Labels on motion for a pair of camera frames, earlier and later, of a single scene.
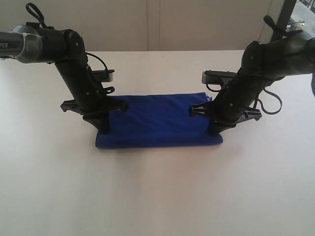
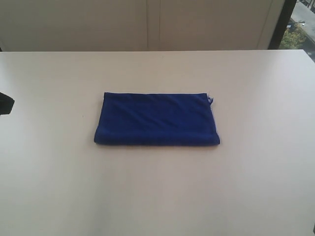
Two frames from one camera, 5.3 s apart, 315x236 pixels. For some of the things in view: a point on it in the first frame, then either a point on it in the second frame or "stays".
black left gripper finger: x=70 y=105 -> x=6 y=103
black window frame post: x=284 y=18 stays
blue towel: x=158 y=120 stays
